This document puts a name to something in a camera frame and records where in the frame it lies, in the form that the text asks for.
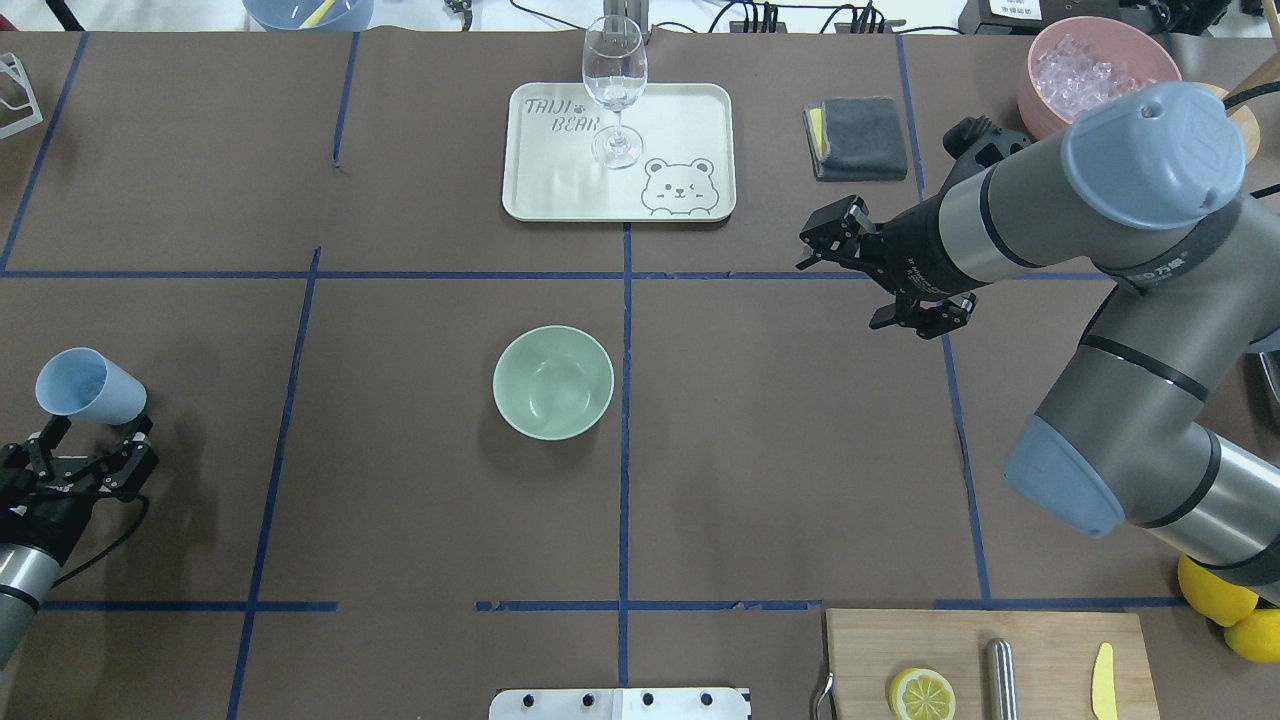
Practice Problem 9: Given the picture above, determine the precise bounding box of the light blue cup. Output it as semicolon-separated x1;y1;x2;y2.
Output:
35;347;147;425

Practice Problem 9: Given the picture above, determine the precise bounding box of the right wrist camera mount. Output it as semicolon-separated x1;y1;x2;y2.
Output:
940;117;1036;193

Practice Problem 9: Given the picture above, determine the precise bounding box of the blue bowl with fork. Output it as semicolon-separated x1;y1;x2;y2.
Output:
241;1;376;32

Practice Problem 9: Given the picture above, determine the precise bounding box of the grey yellow folded cloth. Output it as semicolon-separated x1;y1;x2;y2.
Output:
803;96;908;182

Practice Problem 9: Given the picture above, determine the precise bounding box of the white wire cup rack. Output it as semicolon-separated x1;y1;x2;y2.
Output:
1;53;44;140

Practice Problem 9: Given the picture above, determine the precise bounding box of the clear wine glass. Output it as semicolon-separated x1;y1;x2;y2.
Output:
581;14;648;170

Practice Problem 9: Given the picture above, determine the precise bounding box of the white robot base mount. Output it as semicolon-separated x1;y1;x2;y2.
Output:
488;685;753;719

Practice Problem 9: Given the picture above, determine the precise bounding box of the ice cubes pile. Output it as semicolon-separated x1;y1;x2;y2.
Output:
1030;35;1146;120

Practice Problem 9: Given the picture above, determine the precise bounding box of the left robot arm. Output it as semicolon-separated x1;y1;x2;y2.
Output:
1;413;159;664

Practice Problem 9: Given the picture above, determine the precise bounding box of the green bowl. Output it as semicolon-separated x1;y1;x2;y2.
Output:
492;325;614;442

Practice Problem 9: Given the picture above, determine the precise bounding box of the cream bear tray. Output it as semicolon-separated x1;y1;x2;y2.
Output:
502;82;737;222

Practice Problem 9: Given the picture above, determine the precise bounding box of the lemon half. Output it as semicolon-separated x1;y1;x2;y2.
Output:
886;667;957;719

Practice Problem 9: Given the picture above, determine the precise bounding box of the wooden cutting board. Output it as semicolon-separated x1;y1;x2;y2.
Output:
826;609;1161;719

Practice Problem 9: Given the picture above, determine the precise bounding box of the pink bowl with ice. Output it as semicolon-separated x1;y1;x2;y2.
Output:
1018;15;1181;138

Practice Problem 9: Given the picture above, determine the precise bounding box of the yellow lemon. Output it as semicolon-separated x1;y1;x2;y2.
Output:
1176;555;1260;628
1222;609;1279;664

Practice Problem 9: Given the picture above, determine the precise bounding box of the yellow plastic knife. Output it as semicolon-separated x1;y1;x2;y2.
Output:
1091;641;1117;720

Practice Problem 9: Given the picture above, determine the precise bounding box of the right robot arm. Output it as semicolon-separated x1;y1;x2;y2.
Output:
799;81;1279;603

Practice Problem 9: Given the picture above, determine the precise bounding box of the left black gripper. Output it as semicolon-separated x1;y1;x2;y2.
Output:
1;414;159;561

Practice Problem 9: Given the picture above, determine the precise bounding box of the steel muddler rod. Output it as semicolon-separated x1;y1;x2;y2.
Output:
984;637;1019;720

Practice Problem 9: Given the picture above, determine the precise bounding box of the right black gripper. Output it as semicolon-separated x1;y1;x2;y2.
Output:
796;195;977;340

